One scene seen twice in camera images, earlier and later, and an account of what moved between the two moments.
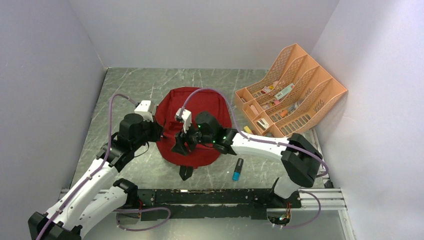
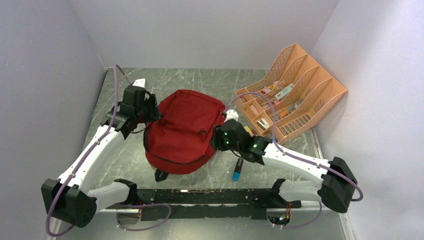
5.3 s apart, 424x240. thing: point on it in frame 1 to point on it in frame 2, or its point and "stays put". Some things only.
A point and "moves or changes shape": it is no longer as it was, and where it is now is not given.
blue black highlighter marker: x=238 y=169 stays put
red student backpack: x=168 y=128 moves or changes shape
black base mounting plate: x=167 y=204 stays put
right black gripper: x=179 y=147 to x=217 y=138
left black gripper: x=156 y=130 to x=154 y=113
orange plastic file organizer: x=292 y=92 stays put
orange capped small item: x=284 y=112 stays put
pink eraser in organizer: x=254 y=110 stays put
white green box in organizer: x=280 y=94 stays put
